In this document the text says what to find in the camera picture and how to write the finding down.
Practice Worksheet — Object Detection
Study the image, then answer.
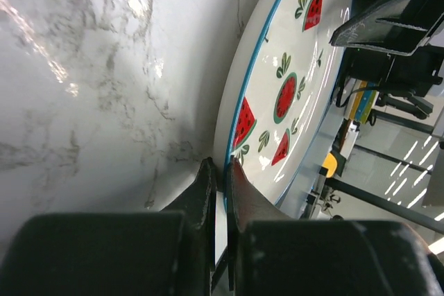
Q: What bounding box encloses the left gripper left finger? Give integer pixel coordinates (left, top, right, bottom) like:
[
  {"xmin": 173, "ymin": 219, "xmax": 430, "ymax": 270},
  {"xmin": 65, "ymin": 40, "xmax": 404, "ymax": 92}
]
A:
[{"xmin": 1, "ymin": 158, "xmax": 216, "ymax": 295}]

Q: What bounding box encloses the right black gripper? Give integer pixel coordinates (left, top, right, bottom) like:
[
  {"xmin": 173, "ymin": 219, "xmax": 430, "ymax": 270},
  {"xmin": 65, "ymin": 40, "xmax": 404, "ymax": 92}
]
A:
[{"xmin": 330, "ymin": 0, "xmax": 443, "ymax": 119}]

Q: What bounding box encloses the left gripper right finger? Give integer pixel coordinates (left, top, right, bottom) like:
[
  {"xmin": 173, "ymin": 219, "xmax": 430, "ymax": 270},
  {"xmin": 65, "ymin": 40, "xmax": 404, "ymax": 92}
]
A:
[{"xmin": 225, "ymin": 159, "xmax": 443, "ymax": 295}]

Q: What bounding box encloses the white strawberry pattern plate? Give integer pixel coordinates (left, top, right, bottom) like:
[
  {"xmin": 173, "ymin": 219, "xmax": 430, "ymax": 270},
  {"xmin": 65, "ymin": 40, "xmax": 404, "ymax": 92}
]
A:
[{"xmin": 212, "ymin": 0, "xmax": 357, "ymax": 269}]

